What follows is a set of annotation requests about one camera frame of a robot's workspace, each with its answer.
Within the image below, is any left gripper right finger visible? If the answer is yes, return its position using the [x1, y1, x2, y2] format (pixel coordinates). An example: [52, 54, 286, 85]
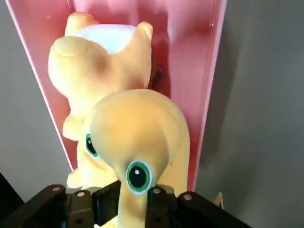
[146, 186, 250, 228]

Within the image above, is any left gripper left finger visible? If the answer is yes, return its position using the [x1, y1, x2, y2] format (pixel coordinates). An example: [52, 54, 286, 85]
[23, 180, 122, 228]

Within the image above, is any yellow fox plush doll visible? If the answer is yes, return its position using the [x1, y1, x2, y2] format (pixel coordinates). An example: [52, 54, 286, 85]
[47, 11, 164, 190]
[87, 89, 191, 228]

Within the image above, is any pink plastic box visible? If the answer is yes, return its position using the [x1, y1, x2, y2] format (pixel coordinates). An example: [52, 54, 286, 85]
[4, 0, 228, 193]

